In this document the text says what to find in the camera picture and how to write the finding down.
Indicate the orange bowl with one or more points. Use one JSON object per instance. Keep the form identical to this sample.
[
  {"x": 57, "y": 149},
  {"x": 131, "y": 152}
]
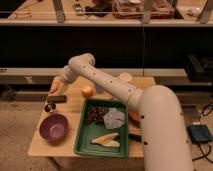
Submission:
[{"x": 133, "y": 116}]

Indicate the green plastic tray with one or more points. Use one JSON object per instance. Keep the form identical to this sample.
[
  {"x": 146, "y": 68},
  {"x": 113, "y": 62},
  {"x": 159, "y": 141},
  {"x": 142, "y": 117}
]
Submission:
[{"x": 87, "y": 132}]

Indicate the black foot pedal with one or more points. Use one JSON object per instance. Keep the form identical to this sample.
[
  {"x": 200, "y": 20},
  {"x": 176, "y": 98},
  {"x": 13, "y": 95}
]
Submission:
[{"x": 199, "y": 134}]

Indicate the orange apple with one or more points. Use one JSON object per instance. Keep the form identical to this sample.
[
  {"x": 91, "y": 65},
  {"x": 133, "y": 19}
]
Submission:
[{"x": 87, "y": 91}]

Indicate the small metal cup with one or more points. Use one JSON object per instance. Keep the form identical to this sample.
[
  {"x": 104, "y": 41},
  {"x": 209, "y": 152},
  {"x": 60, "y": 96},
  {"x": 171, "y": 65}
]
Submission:
[{"x": 50, "y": 107}]

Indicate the blue-grey cup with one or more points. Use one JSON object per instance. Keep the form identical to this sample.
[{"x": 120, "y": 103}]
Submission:
[{"x": 98, "y": 89}]

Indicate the bunch of dark grapes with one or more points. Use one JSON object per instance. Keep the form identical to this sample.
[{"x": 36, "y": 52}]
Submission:
[{"x": 96, "y": 115}]

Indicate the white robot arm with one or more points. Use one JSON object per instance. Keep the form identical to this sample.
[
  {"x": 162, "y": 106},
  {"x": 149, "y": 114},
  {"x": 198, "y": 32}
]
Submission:
[{"x": 164, "y": 135}]

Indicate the orange carrot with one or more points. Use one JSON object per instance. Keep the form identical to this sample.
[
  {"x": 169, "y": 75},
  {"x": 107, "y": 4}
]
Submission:
[{"x": 55, "y": 87}]

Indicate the purple bowl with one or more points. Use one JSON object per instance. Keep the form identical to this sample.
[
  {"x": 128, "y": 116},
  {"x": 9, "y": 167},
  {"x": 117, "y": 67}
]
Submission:
[{"x": 53, "y": 127}]

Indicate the black-handled brush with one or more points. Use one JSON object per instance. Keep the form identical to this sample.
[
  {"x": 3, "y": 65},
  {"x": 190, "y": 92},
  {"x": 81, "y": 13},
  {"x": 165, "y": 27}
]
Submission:
[{"x": 135, "y": 137}]

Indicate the white paper cup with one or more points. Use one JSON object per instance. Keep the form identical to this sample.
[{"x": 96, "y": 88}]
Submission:
[{"x": 125, "y": 77}]

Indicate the crumpled grey cloth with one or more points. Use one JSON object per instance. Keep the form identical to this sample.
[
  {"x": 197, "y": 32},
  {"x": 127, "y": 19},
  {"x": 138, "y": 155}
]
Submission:
[{"x": 114, "y": 119}]

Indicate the peeled banana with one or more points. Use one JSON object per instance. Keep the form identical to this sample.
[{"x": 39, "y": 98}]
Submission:
[{"x": 107, "y": 140}]

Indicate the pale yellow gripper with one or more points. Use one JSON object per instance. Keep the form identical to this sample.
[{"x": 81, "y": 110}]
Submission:
[{"x": 62, "y": 89}]

